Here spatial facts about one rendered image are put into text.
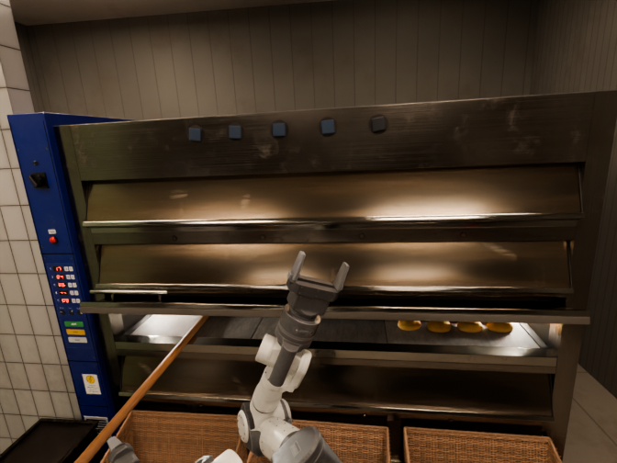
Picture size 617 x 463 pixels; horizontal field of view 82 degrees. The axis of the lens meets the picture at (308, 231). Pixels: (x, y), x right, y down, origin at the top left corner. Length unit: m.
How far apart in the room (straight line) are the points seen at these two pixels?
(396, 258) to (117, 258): 1.13
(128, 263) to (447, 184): 1.28
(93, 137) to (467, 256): 1.46
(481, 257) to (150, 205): 1.25
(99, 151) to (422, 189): 1.21
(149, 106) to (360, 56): 2.42
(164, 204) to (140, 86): 3.31
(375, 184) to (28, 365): 1.81
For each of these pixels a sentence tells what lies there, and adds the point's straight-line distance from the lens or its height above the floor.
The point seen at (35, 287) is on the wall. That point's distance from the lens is 1.97.
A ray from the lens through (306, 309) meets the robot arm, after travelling 0.79.
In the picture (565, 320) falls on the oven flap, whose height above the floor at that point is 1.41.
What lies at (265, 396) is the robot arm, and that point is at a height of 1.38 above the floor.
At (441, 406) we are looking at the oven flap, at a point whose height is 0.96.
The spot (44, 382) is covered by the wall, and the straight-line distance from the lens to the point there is 2.22.
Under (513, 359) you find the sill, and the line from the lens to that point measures 1.61.
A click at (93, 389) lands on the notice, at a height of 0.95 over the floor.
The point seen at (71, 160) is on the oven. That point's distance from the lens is 1.67.
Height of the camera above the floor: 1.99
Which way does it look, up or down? 14 degrees down
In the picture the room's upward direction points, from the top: 3 degrees counter-clockwise
